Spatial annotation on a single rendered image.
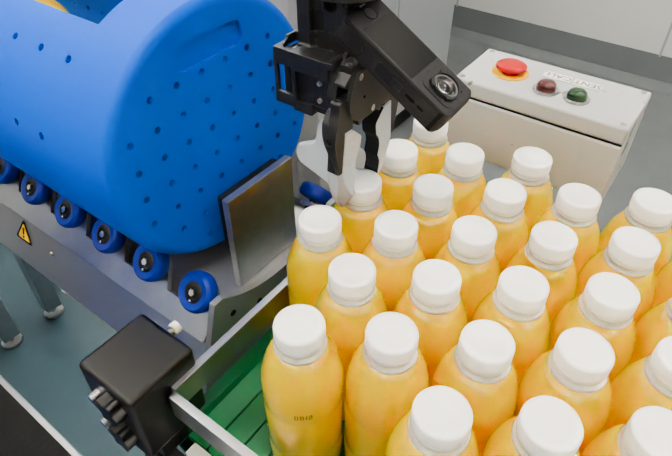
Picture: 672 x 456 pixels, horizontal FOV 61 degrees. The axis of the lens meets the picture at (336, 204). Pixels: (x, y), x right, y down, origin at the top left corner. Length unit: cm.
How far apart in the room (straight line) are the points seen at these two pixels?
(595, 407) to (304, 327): 21
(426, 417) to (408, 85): 24
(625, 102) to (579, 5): 273
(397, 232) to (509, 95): 25
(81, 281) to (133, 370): 30
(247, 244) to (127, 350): 18
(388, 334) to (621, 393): 18
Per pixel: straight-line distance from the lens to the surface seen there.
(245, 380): 62
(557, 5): 346
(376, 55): 45
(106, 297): 77
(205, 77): 56
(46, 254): 86
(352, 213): 55
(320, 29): 48
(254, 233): 63
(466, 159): 59
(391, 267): 51
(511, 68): 71
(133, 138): 53
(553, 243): 52
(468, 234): 50
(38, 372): 190
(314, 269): 51
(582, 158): 69
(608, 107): 69
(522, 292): 47
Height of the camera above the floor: 141
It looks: 40 degrees down
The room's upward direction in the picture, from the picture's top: straight up
